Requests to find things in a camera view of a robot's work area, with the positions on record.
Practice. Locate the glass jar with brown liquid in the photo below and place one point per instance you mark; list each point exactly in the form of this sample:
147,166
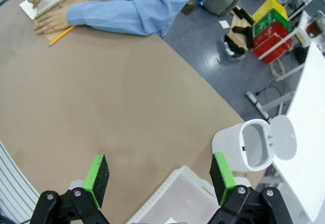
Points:
313,28

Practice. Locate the white lidded trash bin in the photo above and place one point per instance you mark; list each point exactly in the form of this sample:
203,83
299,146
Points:
236,145

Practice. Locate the green recycling bin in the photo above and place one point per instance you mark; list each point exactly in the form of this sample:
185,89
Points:
266,22

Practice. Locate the person's left hand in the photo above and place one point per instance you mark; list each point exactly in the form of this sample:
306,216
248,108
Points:
53,20

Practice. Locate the person's left forearm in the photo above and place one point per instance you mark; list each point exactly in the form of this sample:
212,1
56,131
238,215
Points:
106,13

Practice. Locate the white power strip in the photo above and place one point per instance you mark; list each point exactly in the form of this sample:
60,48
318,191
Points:
257,104

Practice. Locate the wood and black foam stand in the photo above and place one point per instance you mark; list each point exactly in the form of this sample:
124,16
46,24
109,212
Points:
238,36

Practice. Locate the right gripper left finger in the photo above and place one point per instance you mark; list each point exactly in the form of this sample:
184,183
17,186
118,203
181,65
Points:
97,180

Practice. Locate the white perforated plastic basket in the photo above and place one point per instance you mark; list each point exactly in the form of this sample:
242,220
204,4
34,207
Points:
182,196

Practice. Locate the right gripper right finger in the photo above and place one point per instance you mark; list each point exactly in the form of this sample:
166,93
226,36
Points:
222,178

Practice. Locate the large white table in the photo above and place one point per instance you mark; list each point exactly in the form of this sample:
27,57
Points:
309,132

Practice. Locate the yellow recycling bin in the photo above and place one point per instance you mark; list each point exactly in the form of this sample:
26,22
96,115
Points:
269,6

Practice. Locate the yellow pencil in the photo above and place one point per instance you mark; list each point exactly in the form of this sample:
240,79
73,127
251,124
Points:
62,34

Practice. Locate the red recycling bin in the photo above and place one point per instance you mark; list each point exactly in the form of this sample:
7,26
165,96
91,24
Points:
269,46

